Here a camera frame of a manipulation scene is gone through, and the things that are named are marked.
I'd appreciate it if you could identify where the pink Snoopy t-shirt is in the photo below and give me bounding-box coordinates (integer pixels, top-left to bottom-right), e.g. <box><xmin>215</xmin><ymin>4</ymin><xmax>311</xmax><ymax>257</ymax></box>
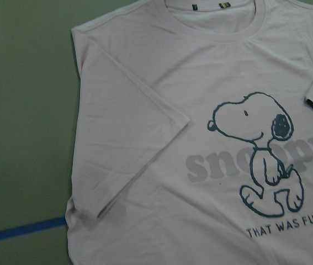
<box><xmin>66</xmin><ymin>1</ymin><xmax>313</xmax><ymax>264</ymax></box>

